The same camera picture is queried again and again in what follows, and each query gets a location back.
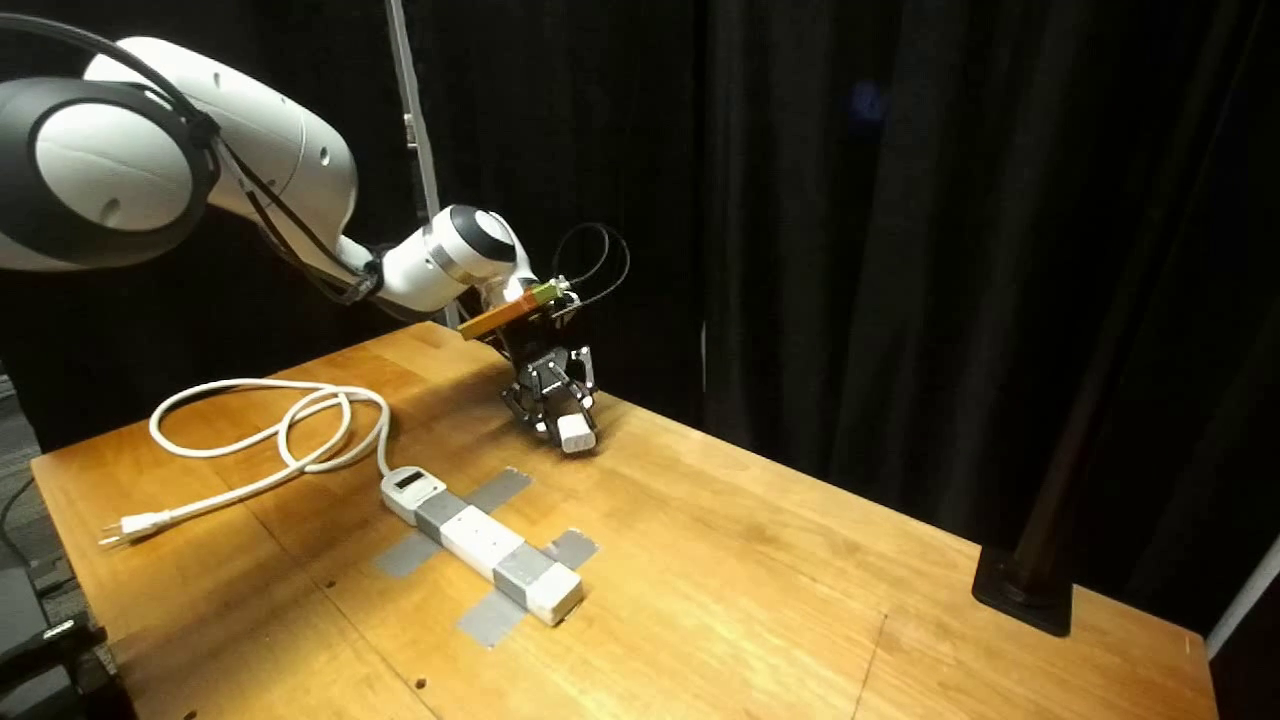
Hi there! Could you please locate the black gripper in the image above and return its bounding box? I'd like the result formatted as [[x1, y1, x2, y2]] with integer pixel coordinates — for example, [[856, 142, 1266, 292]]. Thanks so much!
[[504, 313, 594, 442]]

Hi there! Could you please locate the white charging block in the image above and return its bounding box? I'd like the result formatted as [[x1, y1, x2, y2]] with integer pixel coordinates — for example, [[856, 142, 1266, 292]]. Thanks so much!
[[557, 414, 594, 455]]

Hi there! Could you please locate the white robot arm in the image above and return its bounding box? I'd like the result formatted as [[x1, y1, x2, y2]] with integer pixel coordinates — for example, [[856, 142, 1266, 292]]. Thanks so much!
[[0, 14, 594, 455]]

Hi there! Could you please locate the white power strip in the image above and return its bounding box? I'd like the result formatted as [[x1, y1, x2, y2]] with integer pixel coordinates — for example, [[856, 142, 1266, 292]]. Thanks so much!
[[380, 464, 584, 628]]

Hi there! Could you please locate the white metal stand pole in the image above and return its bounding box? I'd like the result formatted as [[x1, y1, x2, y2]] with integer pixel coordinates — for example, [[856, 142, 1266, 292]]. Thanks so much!
[[385, 0, 460, 328]]

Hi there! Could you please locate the black curtain backdrop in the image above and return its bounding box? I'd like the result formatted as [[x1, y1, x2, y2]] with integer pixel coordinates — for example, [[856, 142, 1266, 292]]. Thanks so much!
[[0, 0, 1275, 628]]

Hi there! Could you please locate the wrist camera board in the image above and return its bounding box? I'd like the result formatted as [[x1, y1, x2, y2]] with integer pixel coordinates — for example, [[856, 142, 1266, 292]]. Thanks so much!
[[454, 278, 570, 339]]

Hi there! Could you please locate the black camera cable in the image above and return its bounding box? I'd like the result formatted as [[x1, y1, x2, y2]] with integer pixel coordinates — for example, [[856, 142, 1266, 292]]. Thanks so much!
[[542, 222, 637, 316]]

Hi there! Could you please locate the grey duct tape strip front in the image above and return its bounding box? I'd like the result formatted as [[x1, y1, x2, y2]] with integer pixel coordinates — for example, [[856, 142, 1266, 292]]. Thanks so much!
[[460, 532, 594, 650]]

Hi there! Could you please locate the white power cord with plug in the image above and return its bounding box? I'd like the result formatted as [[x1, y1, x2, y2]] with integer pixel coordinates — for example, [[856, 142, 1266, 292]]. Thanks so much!
[[95, 375, 401, 551]]

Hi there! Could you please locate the black post with base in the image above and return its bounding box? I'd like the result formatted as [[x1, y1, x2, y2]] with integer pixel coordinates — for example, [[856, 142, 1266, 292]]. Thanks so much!
[[972, 200, 1192, 638]]

